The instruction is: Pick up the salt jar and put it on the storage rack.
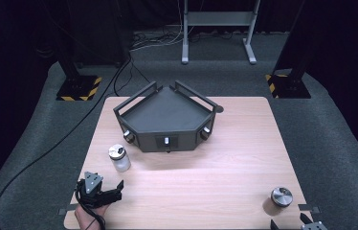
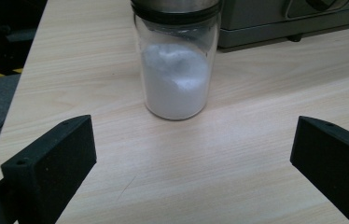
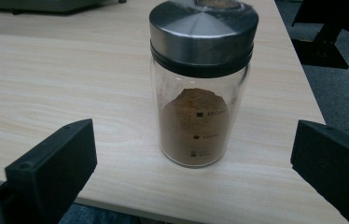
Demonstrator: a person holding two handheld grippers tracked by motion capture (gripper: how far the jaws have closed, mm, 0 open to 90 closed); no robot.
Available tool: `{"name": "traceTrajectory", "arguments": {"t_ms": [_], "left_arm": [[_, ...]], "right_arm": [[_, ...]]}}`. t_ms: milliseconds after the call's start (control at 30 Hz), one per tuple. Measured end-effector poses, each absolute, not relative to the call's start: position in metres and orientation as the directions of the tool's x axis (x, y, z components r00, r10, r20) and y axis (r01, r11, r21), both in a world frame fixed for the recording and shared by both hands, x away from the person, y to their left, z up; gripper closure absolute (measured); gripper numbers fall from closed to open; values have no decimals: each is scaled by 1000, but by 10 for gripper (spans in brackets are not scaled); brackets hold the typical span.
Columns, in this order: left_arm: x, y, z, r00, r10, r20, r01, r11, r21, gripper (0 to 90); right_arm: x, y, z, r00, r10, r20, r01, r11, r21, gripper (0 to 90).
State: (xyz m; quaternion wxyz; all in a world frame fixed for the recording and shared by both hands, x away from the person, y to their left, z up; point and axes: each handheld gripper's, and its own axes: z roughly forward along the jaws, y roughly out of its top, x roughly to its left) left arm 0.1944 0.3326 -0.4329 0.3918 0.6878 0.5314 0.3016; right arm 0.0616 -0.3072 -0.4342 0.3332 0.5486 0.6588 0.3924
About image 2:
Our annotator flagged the grey appliance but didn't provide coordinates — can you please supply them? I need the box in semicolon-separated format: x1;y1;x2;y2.
217;0;349;53

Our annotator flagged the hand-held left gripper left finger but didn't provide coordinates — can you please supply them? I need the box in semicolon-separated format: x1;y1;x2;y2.
0;114;98;224

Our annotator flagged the glass jar of white powder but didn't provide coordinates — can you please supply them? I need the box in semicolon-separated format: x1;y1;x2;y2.
130;0;223;121

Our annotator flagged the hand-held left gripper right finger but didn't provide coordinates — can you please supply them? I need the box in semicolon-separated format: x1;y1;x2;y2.
289;115;349;224

